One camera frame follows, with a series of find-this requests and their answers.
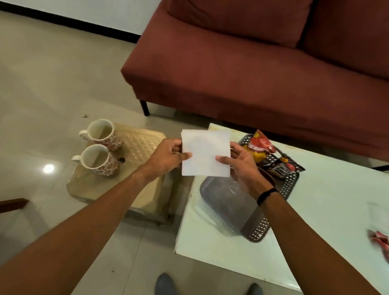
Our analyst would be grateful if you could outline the person's right hand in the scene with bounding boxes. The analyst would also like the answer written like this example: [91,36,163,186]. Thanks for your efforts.
[216,142,276,200]

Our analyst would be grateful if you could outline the person's left hand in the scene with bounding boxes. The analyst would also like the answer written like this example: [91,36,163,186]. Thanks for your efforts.
[142,138,193,183]

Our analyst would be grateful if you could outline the white paper napkin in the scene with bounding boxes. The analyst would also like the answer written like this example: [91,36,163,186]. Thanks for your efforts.
[181,129,231,177]

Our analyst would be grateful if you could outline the person's left forearm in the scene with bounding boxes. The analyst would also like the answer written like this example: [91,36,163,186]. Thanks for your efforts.
[0,166,156,295]

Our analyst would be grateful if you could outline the person's right forearm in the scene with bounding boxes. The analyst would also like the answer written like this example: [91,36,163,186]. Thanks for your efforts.
[258,189,382,295]

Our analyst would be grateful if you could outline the red yellow snack packet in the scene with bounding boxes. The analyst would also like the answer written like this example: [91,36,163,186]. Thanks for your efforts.
[242,130,276,164]

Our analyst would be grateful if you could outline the clear plastic container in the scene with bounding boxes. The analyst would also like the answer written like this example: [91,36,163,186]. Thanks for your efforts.
[200,175,270,238]

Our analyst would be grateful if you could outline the beige plastic stool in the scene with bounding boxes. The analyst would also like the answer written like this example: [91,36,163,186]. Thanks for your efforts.
[66,122,183,224]

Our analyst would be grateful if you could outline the black wristband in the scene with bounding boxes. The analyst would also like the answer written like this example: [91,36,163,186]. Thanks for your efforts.
[256,188,279,207]

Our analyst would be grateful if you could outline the black snack packet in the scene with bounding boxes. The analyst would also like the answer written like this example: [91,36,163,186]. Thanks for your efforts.
[263,153,306,180]

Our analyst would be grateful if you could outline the dark perforated plastic tray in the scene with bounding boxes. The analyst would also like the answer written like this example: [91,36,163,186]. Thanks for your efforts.
[200,134,300,243]

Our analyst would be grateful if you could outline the floral ceramic mug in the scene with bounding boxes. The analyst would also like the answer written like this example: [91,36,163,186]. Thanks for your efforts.
[71,144,120,178]
[79,119,123,152]

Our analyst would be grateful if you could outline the red fabric sofa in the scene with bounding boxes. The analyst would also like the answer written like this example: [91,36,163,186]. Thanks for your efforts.
[121,0,389,164]

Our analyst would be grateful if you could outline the person's left grey shoe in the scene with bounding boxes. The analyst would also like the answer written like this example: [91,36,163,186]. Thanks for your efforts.
[155,273,177,295]

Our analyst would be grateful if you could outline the red wrapper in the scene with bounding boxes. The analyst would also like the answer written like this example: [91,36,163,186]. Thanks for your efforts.
[367,230,389,264]

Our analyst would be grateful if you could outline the brown wooden furniture piece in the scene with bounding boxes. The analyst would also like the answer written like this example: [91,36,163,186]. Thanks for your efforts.
[0,198,30,214]

